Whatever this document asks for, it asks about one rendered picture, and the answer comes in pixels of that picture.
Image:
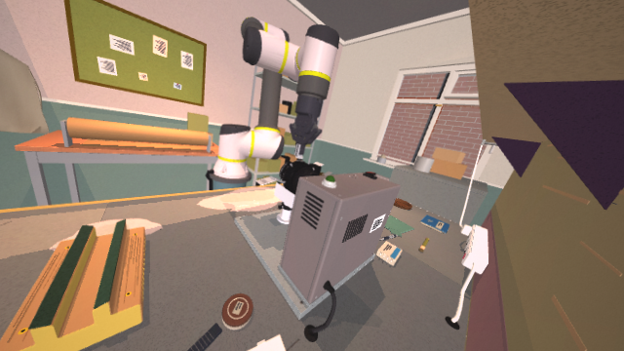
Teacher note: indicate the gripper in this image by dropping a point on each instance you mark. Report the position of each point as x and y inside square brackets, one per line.
[306, 121]

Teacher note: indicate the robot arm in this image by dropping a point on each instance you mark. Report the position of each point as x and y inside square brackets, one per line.
[273, 51]

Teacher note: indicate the grey tester body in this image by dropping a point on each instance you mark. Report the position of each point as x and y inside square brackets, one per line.
[336, 234]

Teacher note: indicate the orange wooden rest green pads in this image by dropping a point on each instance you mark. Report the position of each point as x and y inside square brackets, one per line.
[73, 287]

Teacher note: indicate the small tan box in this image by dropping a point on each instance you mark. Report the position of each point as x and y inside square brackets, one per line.
[285, 108]

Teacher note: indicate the grey shelf unit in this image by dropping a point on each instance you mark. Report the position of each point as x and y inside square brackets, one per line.
[288, 92]

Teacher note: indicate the green round button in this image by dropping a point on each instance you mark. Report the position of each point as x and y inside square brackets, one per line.
[330, 182]

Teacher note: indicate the olive green box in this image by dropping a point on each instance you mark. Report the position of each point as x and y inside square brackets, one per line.
[198, 122]

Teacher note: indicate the brown brush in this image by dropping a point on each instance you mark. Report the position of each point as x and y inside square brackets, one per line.
[403, 204]

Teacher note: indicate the grey round tin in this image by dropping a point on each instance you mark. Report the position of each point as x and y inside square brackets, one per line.
[423, 165]

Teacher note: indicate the window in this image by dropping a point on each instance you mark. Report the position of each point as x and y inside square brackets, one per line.
[429, 117]

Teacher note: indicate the green mat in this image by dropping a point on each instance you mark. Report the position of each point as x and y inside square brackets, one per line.
[399, 225]

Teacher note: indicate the small screwdriver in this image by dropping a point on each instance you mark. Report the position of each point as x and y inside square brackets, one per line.
[388, 238]

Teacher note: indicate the tan box blue label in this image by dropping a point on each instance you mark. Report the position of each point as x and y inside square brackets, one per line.
[389, 253]

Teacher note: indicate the tan cardboard box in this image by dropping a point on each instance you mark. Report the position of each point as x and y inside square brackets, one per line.
[449, 163]

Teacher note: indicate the blue book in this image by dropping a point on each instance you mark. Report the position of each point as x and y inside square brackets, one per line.
[435, 223]

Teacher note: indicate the small yellow brown cylinder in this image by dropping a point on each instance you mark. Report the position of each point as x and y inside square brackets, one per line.
[424, 245]

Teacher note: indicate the tan cardboard roll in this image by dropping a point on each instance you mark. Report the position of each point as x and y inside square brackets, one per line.
[136, 130]

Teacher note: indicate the green notice board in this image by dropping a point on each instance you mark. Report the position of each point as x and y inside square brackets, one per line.
[141, 53]

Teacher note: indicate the brown round tin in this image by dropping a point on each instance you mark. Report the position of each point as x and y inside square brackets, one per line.
[237, 311]

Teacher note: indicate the orange table grey legs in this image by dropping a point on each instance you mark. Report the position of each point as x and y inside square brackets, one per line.
[117, 152]

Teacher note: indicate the white paper sheet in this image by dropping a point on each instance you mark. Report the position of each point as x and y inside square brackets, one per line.
[267, 344]

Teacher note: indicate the black ribbed strip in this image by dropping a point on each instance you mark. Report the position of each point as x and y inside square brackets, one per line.
[206, 338]

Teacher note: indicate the brown panel with purple triangles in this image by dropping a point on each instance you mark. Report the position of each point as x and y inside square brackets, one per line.
[546, 195]

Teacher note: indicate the beige rounded shape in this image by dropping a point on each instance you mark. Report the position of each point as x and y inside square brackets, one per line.
[19, 97]

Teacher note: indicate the white lens mount post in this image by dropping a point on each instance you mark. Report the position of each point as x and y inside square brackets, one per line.
[284, 205]

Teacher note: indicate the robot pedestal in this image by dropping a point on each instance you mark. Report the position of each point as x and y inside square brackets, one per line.
[229, 180]

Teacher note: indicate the grey tester base plate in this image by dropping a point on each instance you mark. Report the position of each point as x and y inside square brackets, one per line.
[263, 244]

